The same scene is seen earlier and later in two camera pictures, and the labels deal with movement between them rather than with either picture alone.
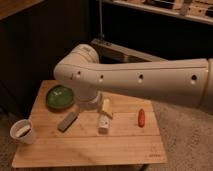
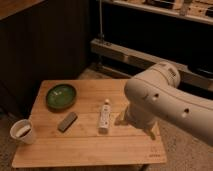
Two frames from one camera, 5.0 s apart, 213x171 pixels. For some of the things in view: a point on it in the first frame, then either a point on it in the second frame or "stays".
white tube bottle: (103, 124) stays
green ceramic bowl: (59, 98) stays
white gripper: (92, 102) -> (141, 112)
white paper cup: (22, 131) stays
